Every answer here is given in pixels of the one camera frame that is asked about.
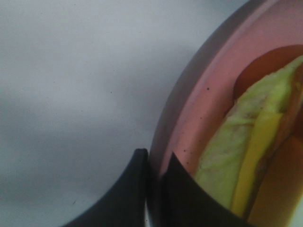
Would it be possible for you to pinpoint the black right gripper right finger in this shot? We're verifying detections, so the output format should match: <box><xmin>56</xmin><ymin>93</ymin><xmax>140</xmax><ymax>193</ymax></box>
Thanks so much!
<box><xmin>161</xmin><ymin>154</ymin><xmax>252</xmax><ymax>227</ymax></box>

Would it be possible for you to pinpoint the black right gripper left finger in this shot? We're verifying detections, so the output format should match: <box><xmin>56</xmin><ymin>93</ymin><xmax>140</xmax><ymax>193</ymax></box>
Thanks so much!
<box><xmin>65</xmin><ymin>148</ymin><xmax>148</xmax><ymax>227</ymax></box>

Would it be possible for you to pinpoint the sandwich with lettuce and cheese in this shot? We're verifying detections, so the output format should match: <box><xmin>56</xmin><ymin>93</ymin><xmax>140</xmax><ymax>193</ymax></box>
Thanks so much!
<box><xmin>194</xmin><ymin>45</ymin><xmax>303</xmax><ymax>218</ymax></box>

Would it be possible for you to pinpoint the pink round plate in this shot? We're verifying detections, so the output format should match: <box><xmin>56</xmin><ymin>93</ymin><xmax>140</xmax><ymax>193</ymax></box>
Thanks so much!
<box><xmin>147</xmin><ymin>0</ymin><xmax>303</xmax><ymax>227</ymax></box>

